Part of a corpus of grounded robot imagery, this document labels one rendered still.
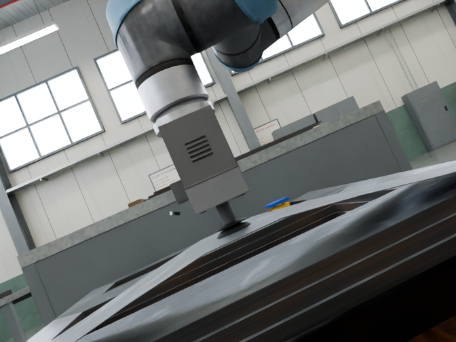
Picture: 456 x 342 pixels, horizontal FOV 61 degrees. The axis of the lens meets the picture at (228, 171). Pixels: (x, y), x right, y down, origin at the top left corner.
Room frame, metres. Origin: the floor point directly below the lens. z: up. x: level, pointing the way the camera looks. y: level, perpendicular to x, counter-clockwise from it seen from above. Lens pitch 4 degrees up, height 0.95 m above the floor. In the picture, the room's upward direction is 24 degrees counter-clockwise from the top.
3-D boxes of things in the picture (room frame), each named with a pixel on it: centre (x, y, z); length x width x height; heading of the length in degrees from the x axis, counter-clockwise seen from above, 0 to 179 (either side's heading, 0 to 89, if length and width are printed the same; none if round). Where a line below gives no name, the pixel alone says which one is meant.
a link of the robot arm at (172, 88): (0.45, 0.02, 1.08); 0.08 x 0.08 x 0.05
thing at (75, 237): (1.56, 0.10, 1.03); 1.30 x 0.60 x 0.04; 98
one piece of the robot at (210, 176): (0.45, 0.03, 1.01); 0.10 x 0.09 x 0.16; 95
